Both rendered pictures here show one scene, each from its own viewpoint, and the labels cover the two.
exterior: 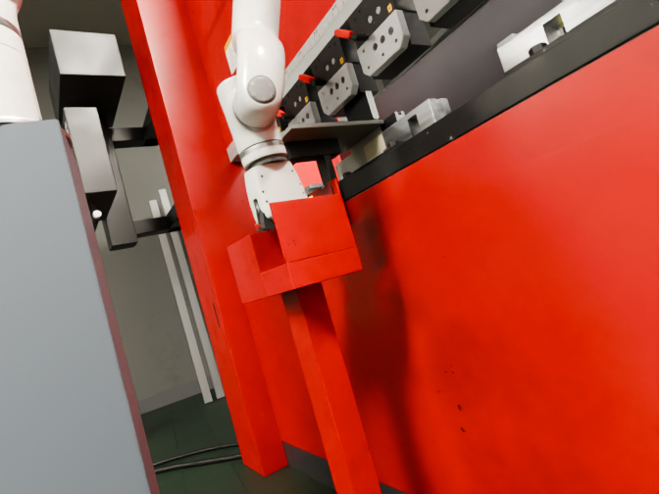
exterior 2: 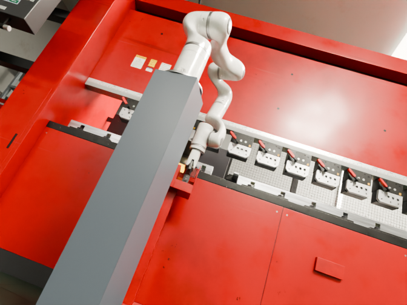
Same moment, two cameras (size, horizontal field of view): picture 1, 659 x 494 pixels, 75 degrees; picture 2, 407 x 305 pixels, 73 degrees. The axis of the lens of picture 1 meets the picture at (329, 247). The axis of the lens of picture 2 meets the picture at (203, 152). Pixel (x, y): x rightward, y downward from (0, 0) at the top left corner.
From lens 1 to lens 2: 1.16 m
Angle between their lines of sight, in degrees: 52
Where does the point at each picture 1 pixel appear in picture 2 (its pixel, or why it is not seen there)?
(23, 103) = not seen: hidden behind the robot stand
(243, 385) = not seen: outside the picture
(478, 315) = (199, 233)
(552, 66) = (258, 194)
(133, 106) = not seen: outside the picture
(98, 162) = (42, 14)
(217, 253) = (46, 114)
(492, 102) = (242, 189)
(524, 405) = (196, 265)
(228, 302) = (28, 141)
